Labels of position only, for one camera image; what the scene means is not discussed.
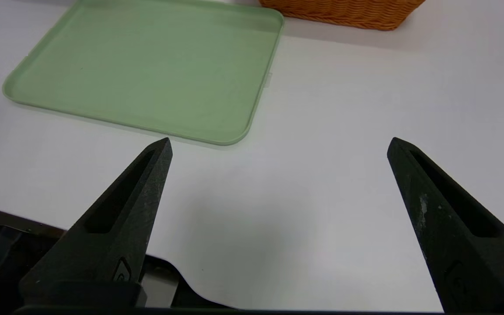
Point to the small clear tape piece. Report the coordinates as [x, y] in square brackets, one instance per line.
[269, 79]

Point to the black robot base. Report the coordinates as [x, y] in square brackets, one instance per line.
[2, 253]

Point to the orange wicker basket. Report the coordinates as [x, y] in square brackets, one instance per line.
[348, 13]

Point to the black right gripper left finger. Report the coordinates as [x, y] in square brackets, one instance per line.
[120, 227]

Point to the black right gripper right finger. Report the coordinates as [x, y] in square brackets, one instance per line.
[449, 227]

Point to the light green plastic tray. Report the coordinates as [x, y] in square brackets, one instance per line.
[155, 65]

